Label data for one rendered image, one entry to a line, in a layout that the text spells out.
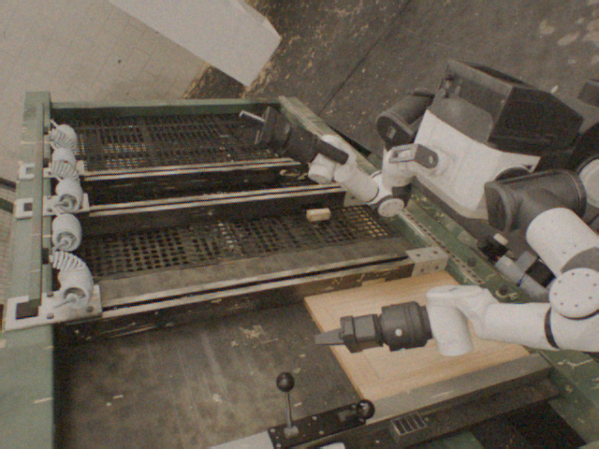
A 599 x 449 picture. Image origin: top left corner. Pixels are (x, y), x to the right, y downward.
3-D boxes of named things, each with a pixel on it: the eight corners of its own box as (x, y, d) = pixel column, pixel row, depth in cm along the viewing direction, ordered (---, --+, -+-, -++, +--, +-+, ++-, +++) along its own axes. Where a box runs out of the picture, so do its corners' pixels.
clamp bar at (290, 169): (345, 178, 205) (356, 123, 192) (25, 207, 160) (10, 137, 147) (335, 166, 213) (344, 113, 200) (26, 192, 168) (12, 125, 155)
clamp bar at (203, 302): (446, 278, 153) (470, 213, 141) (14, 364, 108) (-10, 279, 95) (428, 259, 161) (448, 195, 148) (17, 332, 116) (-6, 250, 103)
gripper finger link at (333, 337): (314, 333, 98) (344, 327, 97) (316, 349, 97) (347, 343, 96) (313, 331, 97) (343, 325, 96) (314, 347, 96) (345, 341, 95)
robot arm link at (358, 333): (344, 355, 89) (411, 345, 87) (336, 305, 93) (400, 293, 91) (354, 367, 100) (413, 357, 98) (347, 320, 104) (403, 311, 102)
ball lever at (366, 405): (353, 424, 102) (381, 415, 91) (337, 429, 100) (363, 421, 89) (347, 405, 103) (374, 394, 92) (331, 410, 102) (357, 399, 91)
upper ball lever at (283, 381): (303, 440, 95) (297, 373, 94) (285, 445, 94) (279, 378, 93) (296, 431, 99) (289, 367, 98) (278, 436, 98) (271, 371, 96)
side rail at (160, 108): (279, 122, 267) (281, 102, 261) (55, 131, 225) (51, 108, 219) (274, 116, 273) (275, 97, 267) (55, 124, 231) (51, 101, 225)
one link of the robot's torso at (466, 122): (522, 66, 127) (414, 46, 111) (642, 114, 102) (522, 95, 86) (475, 170, 142) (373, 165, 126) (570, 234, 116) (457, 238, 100)
